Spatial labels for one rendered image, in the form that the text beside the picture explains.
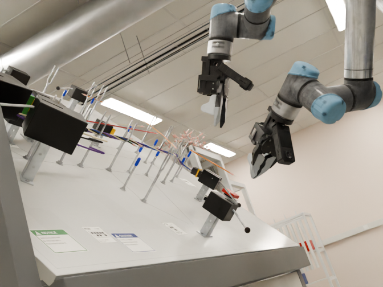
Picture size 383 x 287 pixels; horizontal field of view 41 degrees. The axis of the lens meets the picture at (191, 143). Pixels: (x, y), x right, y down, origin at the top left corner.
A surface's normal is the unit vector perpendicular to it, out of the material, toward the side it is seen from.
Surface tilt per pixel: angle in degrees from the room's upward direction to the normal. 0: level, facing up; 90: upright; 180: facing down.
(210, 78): 101
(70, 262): 53
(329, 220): 90
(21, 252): 90
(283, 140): 91
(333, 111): 149
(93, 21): 122
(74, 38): 135
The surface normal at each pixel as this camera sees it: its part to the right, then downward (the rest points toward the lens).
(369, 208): -0.41, -0.16
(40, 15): 0.31, 0.90
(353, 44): -0.65, 0.23
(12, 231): 0.84, -0.41
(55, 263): 0.48, -0.87
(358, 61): -0.29, 0.26
